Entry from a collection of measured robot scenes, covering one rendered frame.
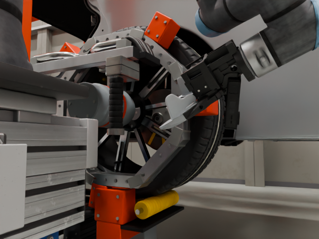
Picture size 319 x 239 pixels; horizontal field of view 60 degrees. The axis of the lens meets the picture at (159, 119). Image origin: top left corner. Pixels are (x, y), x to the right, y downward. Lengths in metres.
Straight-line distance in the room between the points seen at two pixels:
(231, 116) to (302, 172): 4.53
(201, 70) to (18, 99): 0.32
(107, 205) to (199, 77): 0.60
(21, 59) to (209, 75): 0.32
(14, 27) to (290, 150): 4.83
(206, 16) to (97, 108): 0.41
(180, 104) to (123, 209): 0.52
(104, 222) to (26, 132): 0.65
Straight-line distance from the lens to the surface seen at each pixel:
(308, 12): 0.54
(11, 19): 0.44
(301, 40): 0.53
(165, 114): 1.39
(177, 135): 0.84
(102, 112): 0.85
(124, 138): 1.07
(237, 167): 5.13
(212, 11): 0.60
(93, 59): 0.81
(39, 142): 0.43
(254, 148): 4.89
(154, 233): 1.19
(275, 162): 5.07
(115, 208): 0.98
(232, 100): 0.57
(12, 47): 0.41
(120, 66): 0.71
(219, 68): 0.56
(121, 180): 0.96
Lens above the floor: 0.73
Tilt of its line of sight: 5 degrees up
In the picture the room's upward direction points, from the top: straight up
